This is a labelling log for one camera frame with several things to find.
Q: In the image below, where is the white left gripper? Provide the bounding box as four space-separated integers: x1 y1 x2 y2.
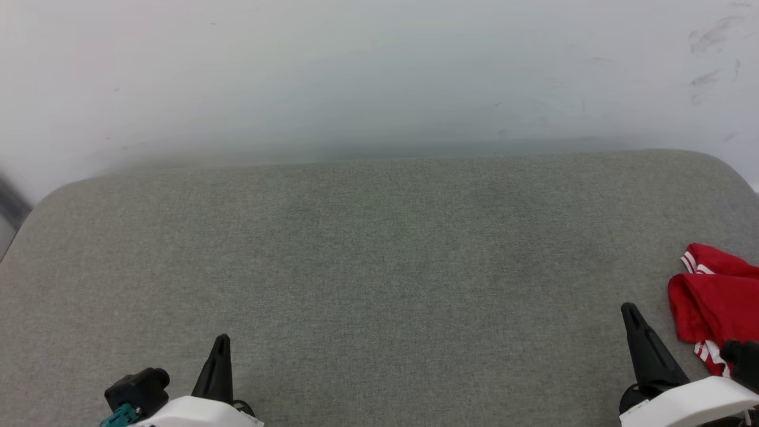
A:
127 333 265 427

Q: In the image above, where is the grey fabric sofa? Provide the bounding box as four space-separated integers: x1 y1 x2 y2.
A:
0 149 759 427

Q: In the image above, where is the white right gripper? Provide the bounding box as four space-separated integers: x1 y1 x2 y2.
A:
618 302 759 427

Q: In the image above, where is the red and white basketball jersey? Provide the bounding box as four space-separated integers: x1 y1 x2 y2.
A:
668 243 759 378

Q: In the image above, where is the teal left camera connector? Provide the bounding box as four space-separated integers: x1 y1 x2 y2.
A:
99 404 142 427

